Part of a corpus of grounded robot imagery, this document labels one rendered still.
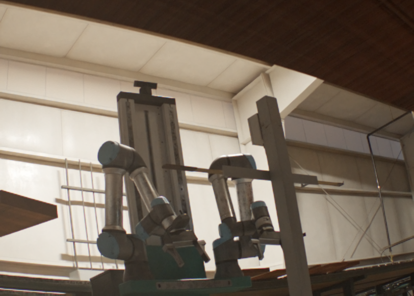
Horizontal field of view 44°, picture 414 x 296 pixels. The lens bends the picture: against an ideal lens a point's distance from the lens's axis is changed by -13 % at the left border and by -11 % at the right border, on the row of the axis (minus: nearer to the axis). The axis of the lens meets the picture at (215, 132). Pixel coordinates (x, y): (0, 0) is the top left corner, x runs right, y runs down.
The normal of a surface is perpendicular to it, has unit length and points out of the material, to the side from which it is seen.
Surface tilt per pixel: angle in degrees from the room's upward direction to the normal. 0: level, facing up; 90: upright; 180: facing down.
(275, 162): 90
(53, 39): 177
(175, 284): 90
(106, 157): 83
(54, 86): 90
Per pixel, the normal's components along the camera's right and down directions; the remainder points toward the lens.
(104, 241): -0.55, -0.12
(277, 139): 0.61, -0.39
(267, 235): 0.37, -0.74
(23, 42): 0.17, 0.88
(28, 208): 0.82, -0.33
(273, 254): -0.78, -0.13
